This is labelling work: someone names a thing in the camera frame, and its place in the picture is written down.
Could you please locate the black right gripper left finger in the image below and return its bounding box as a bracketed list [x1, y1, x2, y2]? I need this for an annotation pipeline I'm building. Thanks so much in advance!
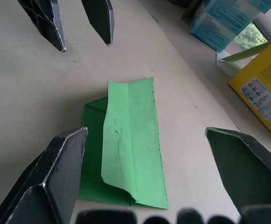
[0, 126, 89, 224]

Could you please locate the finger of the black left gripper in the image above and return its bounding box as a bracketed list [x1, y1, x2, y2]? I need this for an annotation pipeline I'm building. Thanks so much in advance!
[81, 0, 115, 46]
[18, 0, 67, 53]

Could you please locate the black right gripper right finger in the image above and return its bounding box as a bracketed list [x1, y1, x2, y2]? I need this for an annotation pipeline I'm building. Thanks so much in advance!
[204, 127, 271, 213]

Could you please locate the green paper sheet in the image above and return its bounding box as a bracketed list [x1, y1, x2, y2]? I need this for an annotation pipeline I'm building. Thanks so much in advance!
[77, 76, 169, 210]

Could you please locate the yellow printed carton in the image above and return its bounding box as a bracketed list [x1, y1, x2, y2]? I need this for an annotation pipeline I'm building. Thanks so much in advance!
[227, 32, 271, 148]

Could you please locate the yellow-green card flap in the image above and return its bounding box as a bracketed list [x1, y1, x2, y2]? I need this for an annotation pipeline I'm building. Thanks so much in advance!
[220, 42, 271, 63]

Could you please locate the light blue printed carton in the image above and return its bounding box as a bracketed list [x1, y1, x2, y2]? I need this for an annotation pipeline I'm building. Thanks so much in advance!
[188, 0, 271, 53]

